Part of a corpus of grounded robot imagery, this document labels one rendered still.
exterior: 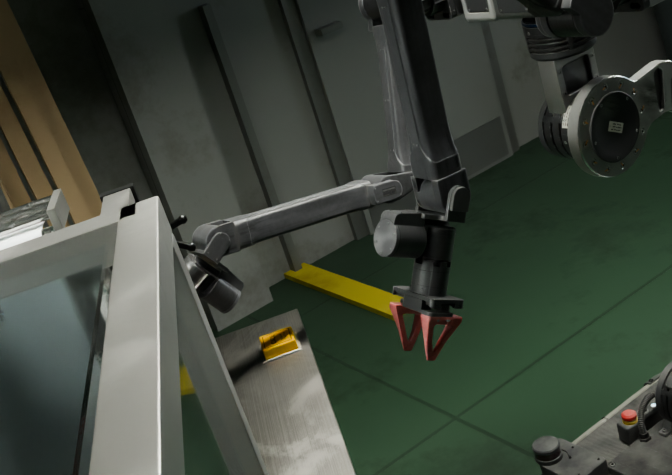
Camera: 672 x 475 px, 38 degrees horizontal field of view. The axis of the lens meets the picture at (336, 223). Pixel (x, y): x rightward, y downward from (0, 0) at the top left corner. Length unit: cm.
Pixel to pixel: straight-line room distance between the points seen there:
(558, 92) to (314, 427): 81
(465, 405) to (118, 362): 287
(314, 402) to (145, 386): 135
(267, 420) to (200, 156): 254
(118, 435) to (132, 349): 8
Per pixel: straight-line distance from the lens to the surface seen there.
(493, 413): 323
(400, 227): 143
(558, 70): 196
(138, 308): 52
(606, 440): 261
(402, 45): 141
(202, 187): 423
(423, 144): 145
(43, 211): 139
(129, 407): 43
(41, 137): 368
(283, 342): 197
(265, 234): 185
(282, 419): 177
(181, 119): 416
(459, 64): 509
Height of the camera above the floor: 179
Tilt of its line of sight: 20 degrees down
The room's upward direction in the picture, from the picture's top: 18 degrees counter-clockwise
